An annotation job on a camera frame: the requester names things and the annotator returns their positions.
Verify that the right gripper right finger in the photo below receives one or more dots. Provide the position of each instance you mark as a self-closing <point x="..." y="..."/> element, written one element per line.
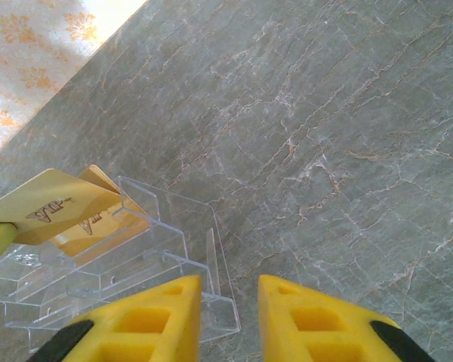
<point x="317" y="324"/>

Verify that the gold VIP card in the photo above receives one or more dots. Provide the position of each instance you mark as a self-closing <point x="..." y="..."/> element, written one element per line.
<point x="53" y="203"/>
<point x="98" y="235"/>

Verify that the clear acrylic card stand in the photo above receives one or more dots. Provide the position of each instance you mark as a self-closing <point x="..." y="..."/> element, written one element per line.
<point x="143" y="271"/>

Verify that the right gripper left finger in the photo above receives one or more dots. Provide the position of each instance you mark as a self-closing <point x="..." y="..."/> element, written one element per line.
<point x="143" y="324"/>

